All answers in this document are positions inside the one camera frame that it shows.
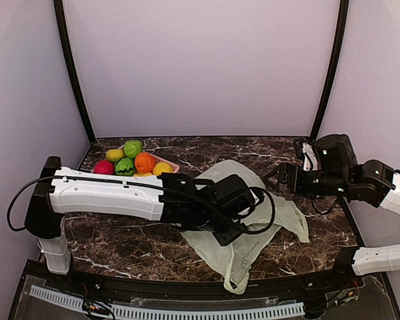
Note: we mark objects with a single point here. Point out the black front rail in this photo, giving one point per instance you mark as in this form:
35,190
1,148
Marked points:
314,286

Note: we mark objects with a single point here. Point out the red fruit from bag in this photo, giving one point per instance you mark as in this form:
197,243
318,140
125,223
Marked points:
104,167

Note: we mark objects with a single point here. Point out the pink plastic basket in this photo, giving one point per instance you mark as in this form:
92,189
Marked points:
157,159

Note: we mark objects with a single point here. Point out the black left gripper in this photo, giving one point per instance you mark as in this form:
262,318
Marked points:
227,238

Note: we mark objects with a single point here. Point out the left black frame post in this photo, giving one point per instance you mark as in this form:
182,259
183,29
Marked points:
71,69

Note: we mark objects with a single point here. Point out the white slotted cable duct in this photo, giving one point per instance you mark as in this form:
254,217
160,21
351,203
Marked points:
148,311

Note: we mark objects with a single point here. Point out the green toy watermelon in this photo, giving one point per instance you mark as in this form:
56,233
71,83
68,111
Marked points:
124,167

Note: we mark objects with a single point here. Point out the large yellow fruit from bag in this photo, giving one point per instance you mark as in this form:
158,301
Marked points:
113,155

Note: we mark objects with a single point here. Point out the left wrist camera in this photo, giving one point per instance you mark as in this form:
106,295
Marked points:
259,196

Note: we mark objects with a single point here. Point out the black frame post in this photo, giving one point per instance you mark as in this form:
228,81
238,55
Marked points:
71,69
332,68

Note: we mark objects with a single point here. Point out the orange fruit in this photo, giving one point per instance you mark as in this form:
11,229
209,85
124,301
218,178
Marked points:
144,163

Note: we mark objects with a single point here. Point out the right black frame post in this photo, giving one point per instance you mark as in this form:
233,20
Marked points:
332,68

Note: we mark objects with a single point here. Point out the yellow toy lemon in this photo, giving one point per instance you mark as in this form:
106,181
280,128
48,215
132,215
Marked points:
162,167

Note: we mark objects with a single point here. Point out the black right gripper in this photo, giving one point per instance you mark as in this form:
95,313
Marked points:
295,184

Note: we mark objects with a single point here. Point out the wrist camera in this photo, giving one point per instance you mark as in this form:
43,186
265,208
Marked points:
259,196
304,150

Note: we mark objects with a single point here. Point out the green apple from bag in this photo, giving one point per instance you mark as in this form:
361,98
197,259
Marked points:
132,148

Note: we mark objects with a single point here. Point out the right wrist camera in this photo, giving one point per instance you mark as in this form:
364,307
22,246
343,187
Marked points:
304,150

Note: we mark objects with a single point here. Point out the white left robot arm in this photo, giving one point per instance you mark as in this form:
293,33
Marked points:
169,198

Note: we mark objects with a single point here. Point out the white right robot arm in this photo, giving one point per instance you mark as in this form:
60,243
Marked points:
330,168

